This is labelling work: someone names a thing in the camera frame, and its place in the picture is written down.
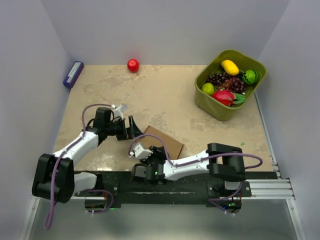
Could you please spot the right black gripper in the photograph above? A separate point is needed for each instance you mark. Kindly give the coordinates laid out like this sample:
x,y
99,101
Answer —
x,y
159,152

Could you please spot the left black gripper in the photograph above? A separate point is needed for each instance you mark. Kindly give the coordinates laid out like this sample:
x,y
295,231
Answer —
x,y
129,133

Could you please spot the brown cardboard box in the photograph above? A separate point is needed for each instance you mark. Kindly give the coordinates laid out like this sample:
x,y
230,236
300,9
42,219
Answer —
x,y
173,146

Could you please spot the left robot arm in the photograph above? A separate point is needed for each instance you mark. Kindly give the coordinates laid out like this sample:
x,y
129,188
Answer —
x,y
55,178

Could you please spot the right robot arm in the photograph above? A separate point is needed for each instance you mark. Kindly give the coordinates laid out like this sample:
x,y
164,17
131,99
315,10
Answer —
x,y
221,161

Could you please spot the purple rectangular box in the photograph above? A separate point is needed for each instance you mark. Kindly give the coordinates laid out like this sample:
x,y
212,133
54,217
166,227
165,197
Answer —
x,y
73,74

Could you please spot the red apple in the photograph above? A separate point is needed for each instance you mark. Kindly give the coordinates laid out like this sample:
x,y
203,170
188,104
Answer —
x,y
133,65

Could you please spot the green lime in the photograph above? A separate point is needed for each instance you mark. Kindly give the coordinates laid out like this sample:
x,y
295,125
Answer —
x,y
208,88

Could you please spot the red dragon fruit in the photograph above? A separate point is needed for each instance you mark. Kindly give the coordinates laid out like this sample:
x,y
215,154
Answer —
x,y
228,98

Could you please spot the dark purple grapes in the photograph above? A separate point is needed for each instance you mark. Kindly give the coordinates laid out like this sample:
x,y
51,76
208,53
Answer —
x,y
233,83

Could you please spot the yellow mango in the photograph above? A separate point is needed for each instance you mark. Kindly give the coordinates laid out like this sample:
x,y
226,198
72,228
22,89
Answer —
x,y
230,67

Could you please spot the small green watermelon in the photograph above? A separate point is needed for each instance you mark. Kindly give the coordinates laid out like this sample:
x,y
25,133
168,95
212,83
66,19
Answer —
x,y
250,77

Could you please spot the olive green plastic bin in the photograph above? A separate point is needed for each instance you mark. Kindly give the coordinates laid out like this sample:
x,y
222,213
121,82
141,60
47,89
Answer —
x,y
212,106

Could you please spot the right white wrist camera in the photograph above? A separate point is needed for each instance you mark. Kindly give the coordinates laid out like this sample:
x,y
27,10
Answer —
x,y
139,152

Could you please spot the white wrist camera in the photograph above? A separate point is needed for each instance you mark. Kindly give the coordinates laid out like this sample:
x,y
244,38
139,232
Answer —
x,y
139,152
118,111

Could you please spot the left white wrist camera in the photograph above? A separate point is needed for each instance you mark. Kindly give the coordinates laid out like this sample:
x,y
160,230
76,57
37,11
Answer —
x,y
118,111

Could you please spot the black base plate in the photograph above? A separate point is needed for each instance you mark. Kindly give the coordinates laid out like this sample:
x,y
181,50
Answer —
x,y
116,188

